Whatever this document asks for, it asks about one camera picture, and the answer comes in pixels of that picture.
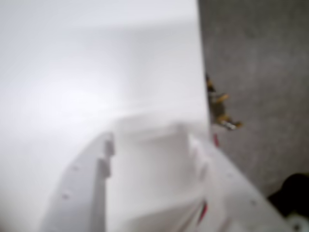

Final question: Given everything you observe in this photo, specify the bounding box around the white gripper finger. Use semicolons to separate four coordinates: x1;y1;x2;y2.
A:
189;133;295;232
40;132;116;232

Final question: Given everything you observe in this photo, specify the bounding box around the black floor object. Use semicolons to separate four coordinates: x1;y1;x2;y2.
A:
267;172;309;218

